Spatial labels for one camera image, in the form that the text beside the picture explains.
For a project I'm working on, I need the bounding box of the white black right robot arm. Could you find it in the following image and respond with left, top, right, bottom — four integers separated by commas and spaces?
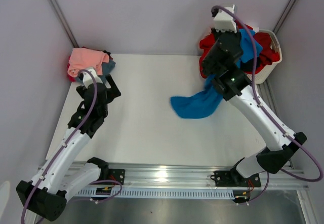
202, 30, 307, 185

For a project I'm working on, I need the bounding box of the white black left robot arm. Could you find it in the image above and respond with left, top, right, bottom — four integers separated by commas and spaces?
16, 69, 123, 223

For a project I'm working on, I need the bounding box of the grey blue folded t shirt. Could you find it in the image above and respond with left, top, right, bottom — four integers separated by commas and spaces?
99, 59, 116, 77

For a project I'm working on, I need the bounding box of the black garment in basket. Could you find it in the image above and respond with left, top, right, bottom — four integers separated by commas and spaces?
240, 59, 254, 72

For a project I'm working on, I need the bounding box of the dark red folded t shirt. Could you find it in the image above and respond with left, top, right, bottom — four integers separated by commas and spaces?
66, 56, 75, 82

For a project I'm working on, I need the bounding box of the white perforated laundry basket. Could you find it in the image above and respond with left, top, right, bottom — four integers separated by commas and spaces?
242, 30, 282, 84

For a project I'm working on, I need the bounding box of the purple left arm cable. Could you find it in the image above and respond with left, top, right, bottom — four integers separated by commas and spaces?
21, 68, 123, 221

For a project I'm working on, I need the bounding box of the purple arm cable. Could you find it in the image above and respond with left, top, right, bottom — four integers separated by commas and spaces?
211, 5, 324, 206
21, 68, 123, 221

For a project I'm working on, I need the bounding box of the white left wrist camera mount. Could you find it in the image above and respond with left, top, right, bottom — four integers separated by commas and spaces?
78, 67, 100, 88

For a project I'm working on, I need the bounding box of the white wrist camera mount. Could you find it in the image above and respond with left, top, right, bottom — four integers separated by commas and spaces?
211, 6, 237, 33
78, 67, 100, 88

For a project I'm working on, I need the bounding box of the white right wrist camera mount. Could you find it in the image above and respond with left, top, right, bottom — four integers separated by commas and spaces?
211, 6, 237, 33

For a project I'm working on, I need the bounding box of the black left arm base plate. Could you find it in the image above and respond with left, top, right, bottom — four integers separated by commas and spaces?
107, 169, 126, 185

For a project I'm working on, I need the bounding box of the aluminium front rail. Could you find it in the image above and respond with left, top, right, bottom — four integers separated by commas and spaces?
32, 161, 309, 191

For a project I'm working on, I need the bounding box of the aluminium corner post right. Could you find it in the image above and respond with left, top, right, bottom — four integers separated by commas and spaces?
272, 0, 298, 34

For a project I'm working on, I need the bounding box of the aluminium corner post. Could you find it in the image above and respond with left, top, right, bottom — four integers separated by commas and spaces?
48, 0, 79, 48
272, 0, 298, 34

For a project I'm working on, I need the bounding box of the white slotted cable duct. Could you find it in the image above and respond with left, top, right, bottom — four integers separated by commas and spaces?
74, 186, 234, 200

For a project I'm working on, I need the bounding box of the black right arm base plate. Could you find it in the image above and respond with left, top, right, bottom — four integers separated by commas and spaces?
210, 170, 261, 188

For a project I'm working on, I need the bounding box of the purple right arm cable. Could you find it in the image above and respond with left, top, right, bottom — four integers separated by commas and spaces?
211, 5, 324, 206

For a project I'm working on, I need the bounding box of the aluminium corner post left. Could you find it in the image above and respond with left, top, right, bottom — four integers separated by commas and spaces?
48, 0, 79, 48

